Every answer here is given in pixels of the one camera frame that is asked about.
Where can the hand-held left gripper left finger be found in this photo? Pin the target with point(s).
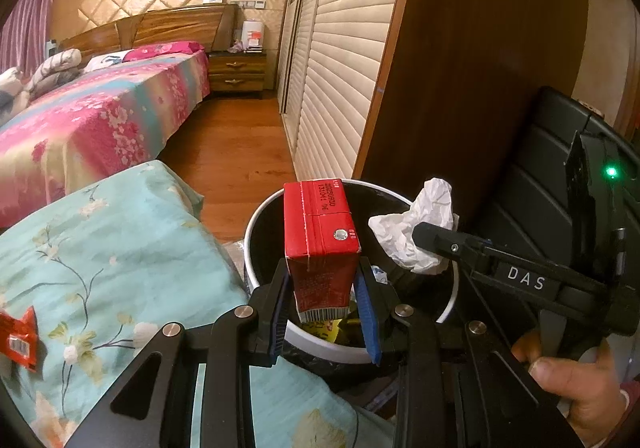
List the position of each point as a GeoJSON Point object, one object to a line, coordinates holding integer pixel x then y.
{"type": "Point", "coordinates": [275, 325]}

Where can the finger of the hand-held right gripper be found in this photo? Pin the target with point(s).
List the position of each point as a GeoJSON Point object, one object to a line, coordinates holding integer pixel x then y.
{"type": "Point", "coordinates": [445, 242]}

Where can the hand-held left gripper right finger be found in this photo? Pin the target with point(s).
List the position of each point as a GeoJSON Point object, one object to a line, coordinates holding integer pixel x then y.
{"type": "Point", "coordinates": [369, 320]}

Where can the white tissue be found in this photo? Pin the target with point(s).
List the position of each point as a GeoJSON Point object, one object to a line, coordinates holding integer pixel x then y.
{"type": "Point", "coordinates": [415, 228]}

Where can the black bin with white rim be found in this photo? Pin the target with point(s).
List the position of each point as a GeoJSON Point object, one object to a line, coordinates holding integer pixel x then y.
{"type": "Point", "coordinates": [435, 293]}

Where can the red drink carton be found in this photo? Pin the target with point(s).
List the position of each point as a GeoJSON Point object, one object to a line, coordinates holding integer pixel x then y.
{"type": "Point", "coordinates": [320, 248]}

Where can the person's right hand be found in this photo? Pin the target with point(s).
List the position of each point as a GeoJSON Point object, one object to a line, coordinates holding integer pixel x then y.
{"type": "Point", "coordinates": [580, 388]}

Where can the brown wardrobe side panel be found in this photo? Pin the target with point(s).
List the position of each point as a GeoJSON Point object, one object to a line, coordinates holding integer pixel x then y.
{"type": "Point", "coordinates": [475, 68]}

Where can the cream slatted wardrobe doors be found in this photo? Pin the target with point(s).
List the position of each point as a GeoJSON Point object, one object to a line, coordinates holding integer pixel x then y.
{"type": "Point", "coordinates": [330, 53]}

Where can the wooden nightstand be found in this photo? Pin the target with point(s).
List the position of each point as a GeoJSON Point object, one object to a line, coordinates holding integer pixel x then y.
{"type": "Point", "coordinates": [236, 73]}

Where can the red snack wrapper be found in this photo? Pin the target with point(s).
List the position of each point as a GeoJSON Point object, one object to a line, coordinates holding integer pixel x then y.
{"type": "Point", "coordinates": [17, 338]}

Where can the bed with pink floral sheet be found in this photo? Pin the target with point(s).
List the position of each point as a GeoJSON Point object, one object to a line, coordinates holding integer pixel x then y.
{"type": "Point", "coordinates": [85, 128]}

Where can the white and red box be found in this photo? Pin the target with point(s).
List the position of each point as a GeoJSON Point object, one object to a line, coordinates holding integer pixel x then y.
{"type": "Point", "coordinates": [252, 34]}

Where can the pink pillow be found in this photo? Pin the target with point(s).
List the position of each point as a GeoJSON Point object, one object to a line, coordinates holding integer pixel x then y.
{"type": "Point", "coordinates": [165, 49]}

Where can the white pillow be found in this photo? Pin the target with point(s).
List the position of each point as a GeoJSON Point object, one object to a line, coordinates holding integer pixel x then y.
{"type": "Point", "coordinates": [102, 61]}

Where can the wooden headboard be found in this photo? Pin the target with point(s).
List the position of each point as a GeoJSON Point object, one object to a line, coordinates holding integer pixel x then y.
{"type": "Point", "coordinates": [165, 25]}

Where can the folded grey white quilt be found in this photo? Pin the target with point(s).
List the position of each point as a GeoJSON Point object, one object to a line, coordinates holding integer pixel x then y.
{"type": "Point", "coordinates": [52, 70]}

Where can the white air purifier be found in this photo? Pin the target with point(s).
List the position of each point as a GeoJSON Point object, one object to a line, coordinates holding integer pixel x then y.
{"type": "Point", "coordinates": [51, 46]}

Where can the narrow pink curtain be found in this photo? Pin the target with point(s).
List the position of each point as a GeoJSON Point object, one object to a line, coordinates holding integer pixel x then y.
{"type": "Point", "coordinates": [25, 23]}

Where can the wall switch row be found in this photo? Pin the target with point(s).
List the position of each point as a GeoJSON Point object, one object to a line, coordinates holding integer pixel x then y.
{"type": "Point", "coordinates": [251, 3]}

